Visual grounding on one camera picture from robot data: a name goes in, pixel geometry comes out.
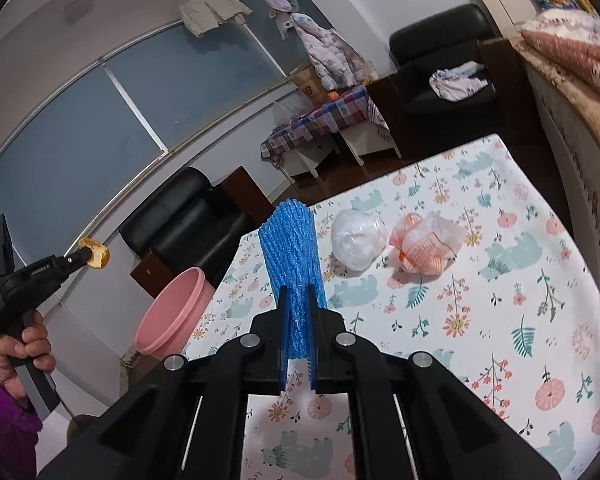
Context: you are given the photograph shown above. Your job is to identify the hanging patterned cloth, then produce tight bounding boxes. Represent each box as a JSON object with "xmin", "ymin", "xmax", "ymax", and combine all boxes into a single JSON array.
[{"xmin": 367, "ymin": 100, "xmax": 392, "ymax": 134}]

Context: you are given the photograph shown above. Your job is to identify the person's left hand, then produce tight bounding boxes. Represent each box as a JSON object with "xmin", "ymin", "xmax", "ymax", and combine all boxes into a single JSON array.
[{"xmin": 0, "ymin": 309, "xmax": 57, "ymax": 378}]

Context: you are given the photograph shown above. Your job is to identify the narrow black leather armchair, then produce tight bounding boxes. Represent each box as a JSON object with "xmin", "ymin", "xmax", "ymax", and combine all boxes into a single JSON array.
[{"xmin": 367, "ymin": 4, "xmax": 519, "ymax": 157}]

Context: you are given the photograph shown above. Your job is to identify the floral tablecloth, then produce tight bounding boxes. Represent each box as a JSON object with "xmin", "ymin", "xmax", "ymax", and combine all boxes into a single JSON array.
[{"xmin": 182, "ymin": 133, "xmax": 600, "ymax": 480}]

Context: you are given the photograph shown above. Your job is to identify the clear plastic bag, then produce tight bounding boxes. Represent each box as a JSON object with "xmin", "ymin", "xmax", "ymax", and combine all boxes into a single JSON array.
[{"xmin": 271, "ymin": 95, "xmax": 306, "ymax": 129}]

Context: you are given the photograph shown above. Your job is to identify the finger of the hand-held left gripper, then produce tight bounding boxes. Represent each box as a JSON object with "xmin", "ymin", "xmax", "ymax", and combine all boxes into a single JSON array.
[{"xmin": 55, "ymin": 246, "xmax": 94, "ymax": 274}]

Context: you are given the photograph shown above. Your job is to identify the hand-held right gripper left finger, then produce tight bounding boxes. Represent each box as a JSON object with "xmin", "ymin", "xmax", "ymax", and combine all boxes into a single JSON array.
[{"xmin": 35, "ymin": 284, "xmax": 289, "ymax": 480}]

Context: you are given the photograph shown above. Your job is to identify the bed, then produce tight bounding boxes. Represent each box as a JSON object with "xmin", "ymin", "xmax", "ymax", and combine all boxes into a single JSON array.
[{"xmin": 524, "ymin": 67, "xmax": 600, "ymax": 313}]

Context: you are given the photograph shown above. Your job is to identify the blue foam net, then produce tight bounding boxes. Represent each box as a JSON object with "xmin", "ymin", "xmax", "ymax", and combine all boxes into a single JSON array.
[{"xmin": 257, "ymin": 199, "xmax": 329, "ymax": 362}]

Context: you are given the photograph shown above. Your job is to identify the orange and white plastic bag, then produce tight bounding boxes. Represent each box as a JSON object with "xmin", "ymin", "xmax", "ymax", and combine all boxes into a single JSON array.
[{"xmin": 388, "ymin": 211, "xmax": 465, "ymax": 275}]

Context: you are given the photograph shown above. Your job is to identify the wide black leather armchair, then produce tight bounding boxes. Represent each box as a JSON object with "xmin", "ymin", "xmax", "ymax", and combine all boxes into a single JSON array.
[{"xmin": 119, "ymin": 165, "xmax": 277, "ymax": 302}]

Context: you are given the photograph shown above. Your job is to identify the pink patterned jacket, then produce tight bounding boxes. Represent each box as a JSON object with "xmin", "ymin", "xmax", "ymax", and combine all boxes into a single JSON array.
[{"xmin": 292, "ymin": 12, "xmax": 377, "ymax": 89}]

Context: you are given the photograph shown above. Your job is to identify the tan patterned blanket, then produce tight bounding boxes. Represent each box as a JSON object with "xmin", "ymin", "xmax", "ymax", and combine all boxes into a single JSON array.
[{"xmin": 522, "ymin": 57, "xmax": 600, "ymax": 173}]

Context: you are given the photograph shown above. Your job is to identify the hanging beige garment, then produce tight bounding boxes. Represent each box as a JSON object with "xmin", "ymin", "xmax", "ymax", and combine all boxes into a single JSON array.
[{"xmin": 179, "ymin": 0, "xmax": 254, "ymax": 38}]

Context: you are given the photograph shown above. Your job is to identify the purple sleeved left forearm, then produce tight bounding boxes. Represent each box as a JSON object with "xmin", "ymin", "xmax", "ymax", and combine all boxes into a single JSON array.
[{"xmin": 0, "ymin": 359, "xmax": 44, "ymax": 463}]

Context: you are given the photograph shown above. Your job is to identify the crumpled patterned cloth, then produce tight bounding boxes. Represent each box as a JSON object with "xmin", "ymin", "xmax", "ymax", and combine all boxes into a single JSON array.
[{"xmin": 428, "ymin": 61, "xmax": 490, "ymax": 101}]

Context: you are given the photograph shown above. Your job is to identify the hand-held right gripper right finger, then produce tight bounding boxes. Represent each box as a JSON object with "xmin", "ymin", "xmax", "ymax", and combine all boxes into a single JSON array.
[{"xmin": 306, "ymin": 283, "xmax": 542, "ymax": 480}]

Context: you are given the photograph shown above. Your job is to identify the colourful pillows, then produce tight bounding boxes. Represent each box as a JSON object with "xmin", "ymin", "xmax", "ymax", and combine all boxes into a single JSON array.
[{"xmin": 520, "ymin": 26, "xmax": 600, "ymax": 99}]

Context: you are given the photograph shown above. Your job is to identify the brown paper bag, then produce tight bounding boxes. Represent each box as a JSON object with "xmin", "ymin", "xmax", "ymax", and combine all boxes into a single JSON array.
[{"xmin": 292, "ymin": 65, "xmax": 329, "ymax": 104}]

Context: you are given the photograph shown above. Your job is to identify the pink plastic bucket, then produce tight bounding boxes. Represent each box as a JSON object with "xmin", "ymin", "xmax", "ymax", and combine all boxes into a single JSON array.
[{"xmin": 134, "ymin": 266, "xmax": 216, "ymax": 361}]

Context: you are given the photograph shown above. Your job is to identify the window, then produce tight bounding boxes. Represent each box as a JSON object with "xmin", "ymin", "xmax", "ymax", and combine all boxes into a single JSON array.
[{"xmin": 0, "ymin": 0, "xmax": 322, "ymax": 288}]

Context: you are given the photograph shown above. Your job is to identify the checkered tablecloth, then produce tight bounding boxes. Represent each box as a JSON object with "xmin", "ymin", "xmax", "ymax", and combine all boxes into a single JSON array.
[{"xmin": 260, "ymin": 85, "xmax": 382, "ymax": 161}]

